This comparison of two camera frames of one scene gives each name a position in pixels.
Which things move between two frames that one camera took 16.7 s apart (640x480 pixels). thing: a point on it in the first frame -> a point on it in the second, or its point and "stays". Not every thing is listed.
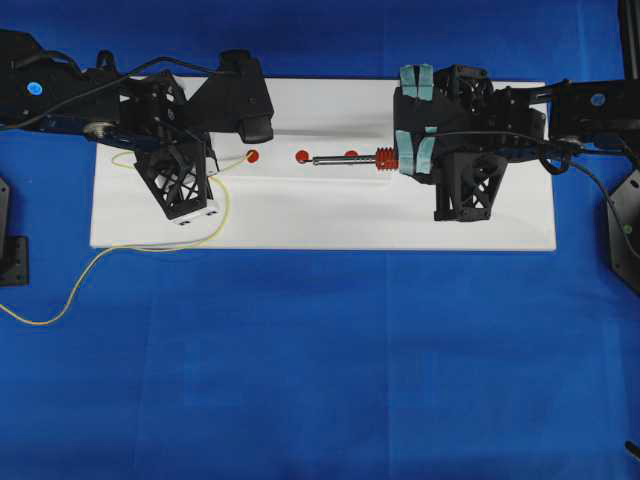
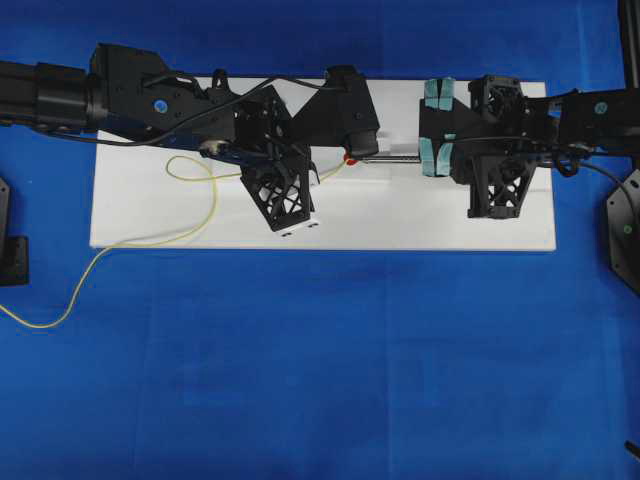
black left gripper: x=177 y=162 -> x=274 y=163
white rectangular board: x=327 y=177 stays
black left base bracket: x=14 y=249 stays
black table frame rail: x=630 y=32 stays
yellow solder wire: x=135 y=167 -> x=335 y=171
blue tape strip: x=127 y=363 stays
